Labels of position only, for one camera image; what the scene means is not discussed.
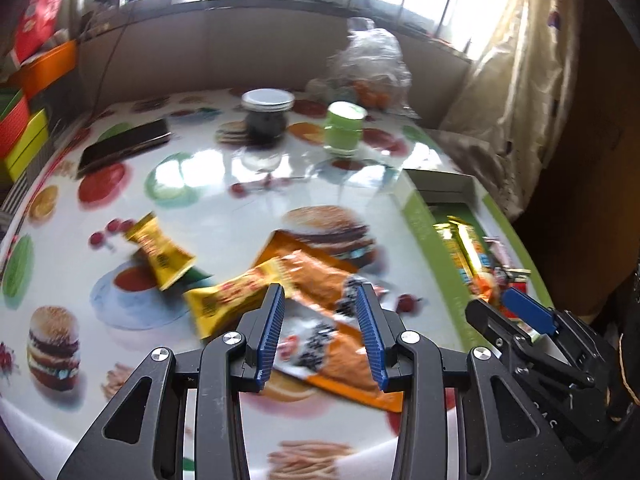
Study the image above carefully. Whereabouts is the orange white snack pouch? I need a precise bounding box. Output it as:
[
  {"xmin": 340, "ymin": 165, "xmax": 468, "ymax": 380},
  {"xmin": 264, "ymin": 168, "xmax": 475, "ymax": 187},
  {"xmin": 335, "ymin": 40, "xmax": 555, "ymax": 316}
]
[{"xmin": 273, "ymin": 290, "xmax": 402, "ymax": 413}]

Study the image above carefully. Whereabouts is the red storage box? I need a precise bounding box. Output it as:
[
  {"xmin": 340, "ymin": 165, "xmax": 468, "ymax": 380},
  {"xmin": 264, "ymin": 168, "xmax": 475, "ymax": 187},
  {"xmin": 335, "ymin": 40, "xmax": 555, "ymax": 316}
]
[{"xmin": 0, "ymin": 88, "xmax": 29, "ymax": 158}]

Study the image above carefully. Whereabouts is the clear plastic bag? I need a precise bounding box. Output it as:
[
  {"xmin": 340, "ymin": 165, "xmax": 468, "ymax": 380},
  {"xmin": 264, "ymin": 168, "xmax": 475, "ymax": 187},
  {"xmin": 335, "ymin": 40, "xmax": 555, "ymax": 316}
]
[{"xmin": 305, "ymin": 18, "xmax": 418, "ymax": 119}]

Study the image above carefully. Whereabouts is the gold snack stick right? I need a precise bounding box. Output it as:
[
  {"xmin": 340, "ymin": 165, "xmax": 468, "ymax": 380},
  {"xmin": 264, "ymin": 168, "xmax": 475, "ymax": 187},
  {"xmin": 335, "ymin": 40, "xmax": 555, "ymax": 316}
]
[{"xmin": 448, "ymin": 216, "xmax": 491, "ymax": 278}]

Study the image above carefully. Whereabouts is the glass jar white lid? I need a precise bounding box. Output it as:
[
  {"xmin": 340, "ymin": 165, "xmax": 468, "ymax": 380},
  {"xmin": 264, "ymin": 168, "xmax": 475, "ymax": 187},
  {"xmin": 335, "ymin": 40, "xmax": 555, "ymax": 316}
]
[{"xmin": 241, "ymin": 88, "xmax": 295, "ymax": 146}]

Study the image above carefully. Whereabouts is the green lidded jar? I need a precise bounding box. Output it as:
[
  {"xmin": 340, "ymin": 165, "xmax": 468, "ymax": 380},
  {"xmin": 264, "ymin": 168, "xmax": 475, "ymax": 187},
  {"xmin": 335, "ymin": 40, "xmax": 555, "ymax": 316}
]
[{"xmin": 323, "ymin": 101, "xmax": 367, "ymax": 157}]

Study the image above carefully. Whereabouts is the green white cardboard box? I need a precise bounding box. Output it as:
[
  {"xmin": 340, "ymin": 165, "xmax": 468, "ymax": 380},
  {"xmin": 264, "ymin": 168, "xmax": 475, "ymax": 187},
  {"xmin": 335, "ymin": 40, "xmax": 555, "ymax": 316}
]
[{"xmin": 392, "ymin": 169, "xmax": 553, "ymax": 350}]

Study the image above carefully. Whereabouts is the beige curtain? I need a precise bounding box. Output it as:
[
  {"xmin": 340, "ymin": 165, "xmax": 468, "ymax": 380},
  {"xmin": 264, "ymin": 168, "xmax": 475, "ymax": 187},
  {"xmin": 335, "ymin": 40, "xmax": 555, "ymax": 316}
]
[{"xmin": 434, "ymin": 0, "xmax": 584, "ymax": 220}]

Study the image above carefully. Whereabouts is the orange storage box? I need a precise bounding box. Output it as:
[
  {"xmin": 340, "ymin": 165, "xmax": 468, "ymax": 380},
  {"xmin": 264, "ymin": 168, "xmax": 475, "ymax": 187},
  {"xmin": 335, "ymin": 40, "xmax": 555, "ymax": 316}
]
[{"xmin": 6, "ymin": 40, "xmax": 77, "ymax": 100}]

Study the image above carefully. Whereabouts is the red snack bag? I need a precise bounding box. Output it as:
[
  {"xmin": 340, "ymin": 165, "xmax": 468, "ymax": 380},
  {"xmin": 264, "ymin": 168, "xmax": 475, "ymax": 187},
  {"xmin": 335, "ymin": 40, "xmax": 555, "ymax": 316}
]
[{"xmin": 13, "ymin": 0, "xmax": 62, "ymax": 64}]

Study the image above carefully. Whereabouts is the yellow green storage box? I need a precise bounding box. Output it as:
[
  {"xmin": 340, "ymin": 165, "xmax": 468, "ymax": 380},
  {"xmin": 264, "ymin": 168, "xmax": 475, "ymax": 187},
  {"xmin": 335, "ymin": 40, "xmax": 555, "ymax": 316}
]
[{"xmin": 0, "ymin": 108, "xmax": 49, "ymax": 190}]

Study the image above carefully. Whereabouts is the gold snack stick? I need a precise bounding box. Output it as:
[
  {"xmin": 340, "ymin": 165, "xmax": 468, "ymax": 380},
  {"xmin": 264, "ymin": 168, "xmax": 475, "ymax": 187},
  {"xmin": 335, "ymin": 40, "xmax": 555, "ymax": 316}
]
[
  {"xmin": 448, "ymin": 216, "xmax": 491, "ymax": 278},
  {"xmin": 434, "ymin": 222, "xmax": 474, "ymax": 288}
]

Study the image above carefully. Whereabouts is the small gold snack packet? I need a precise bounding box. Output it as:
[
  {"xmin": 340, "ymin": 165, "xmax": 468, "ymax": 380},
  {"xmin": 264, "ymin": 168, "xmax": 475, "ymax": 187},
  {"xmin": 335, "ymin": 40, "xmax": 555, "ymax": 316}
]
[{"xmin": 124, "ymin": 212, "xmax": 196, "ymax": 290}]

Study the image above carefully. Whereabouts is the gold snack stick left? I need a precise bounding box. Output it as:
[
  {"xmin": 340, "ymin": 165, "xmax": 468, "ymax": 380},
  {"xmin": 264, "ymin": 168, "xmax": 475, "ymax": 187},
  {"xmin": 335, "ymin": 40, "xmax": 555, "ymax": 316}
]
[{"xmin": 434, "ymin": 222, "xmax": 474, "ymax": 288}]

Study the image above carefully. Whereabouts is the long yellow snack bar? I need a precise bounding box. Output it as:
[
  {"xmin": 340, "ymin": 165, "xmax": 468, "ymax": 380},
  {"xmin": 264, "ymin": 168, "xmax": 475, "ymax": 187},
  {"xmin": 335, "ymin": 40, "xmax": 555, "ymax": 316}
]
[{"xmin": 183, "ymin": 258, "xmax": 297, "ymax": 339}]

